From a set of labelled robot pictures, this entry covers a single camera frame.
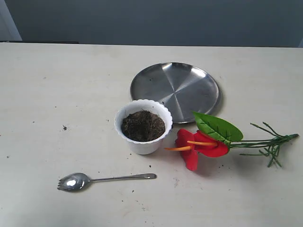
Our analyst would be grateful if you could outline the dark soil in pot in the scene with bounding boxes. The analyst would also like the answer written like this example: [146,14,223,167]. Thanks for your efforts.
[121,110,166,142]

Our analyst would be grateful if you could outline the white plastic flower pot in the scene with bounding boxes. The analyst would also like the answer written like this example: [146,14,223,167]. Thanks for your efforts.
[114,99,173,155]

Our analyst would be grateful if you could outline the steel spork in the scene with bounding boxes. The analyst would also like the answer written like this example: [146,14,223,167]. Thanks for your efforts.
[57,173,157,192]

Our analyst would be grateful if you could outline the red artificial anthurium flower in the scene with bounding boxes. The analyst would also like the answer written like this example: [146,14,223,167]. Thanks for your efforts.
[165,112,299,171]

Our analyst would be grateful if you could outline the round steel plate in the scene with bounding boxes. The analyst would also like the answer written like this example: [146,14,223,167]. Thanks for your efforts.
[130,62,221,124]

